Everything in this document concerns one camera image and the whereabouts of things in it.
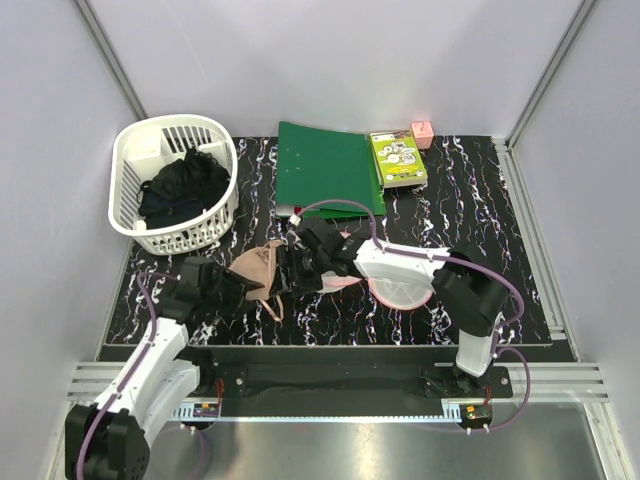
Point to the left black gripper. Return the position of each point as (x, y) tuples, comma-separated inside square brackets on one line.
[(237, 287)]

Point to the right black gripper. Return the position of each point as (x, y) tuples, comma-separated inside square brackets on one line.
[(289, 257)]

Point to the beige pink bra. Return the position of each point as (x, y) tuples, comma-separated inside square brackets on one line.
[(258, 265)]

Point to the white mesh laundry bag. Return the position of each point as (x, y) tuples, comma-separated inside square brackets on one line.
[(395, 292)]

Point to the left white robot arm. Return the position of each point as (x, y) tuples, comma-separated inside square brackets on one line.
[(111, 438)]

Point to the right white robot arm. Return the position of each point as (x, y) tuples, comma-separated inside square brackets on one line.
[(472, 295)]

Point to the white plastic laundry basket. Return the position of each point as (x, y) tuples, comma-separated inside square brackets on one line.
[(140, 151)]

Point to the black clothes in basket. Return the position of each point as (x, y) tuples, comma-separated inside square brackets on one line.
[(182, 190)]

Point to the green folder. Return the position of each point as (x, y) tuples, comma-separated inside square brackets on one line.
[(315, 164)]

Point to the green book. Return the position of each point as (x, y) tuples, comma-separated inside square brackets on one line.
[(397, 159)]

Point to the black marbled table mat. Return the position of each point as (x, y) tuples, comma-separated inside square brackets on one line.
[(464, 202)]

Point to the pink small box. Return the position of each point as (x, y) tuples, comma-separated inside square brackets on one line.
[(423, 134)]

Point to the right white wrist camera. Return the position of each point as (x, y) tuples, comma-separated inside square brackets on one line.
[(292, 234)]

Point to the black mounting base plate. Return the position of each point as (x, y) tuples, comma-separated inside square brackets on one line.
[(326, 382)]

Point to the white cable duct rail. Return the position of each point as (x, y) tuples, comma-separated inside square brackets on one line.
[(196, 412)]

